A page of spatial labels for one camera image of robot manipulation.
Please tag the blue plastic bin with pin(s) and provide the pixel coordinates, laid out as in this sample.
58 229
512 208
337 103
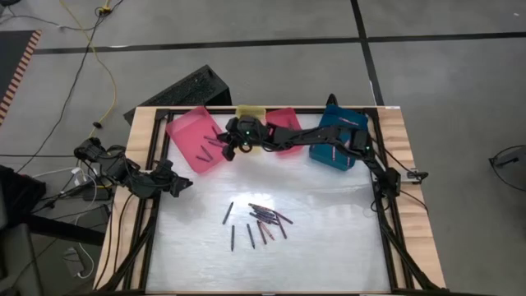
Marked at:
328 158

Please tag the purple crayon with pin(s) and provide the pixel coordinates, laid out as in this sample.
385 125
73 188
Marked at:
282 228
206 152
215 143
214 130
283 217
209 138
202 158
261 232

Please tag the black floor beam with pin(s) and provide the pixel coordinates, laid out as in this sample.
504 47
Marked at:
65 232

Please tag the yellow plastic bin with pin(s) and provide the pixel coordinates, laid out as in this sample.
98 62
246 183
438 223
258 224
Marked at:
250 110

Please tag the pink crayon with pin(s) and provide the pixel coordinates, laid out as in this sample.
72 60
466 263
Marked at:
349 120
267 231
349 161
333 153

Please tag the black mat with striped edge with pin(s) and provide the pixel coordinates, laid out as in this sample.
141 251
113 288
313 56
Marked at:
10 61

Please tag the red crayon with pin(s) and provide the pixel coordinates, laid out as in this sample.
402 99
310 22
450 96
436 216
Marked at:
259 206

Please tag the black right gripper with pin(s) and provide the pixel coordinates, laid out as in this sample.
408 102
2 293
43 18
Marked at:
248 131

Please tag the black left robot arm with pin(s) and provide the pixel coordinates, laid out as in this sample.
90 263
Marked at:
111 164

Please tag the blue crayon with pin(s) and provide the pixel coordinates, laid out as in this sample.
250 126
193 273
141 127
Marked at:
250 236
228 213
232 238
264 213
263 218

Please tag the small red plastic bin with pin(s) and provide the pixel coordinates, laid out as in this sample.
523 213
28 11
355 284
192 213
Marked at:
283 117

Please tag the black aluminium table frame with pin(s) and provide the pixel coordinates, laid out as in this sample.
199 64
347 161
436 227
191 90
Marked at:
146 255

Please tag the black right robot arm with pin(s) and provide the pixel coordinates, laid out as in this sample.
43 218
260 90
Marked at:
320 135

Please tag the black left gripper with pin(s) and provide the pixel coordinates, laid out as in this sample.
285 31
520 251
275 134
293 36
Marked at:
162 178

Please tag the large pink plastic bin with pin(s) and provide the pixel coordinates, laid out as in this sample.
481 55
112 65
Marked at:
185 131

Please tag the dark bag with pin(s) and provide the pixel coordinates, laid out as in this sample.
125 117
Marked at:
20 189

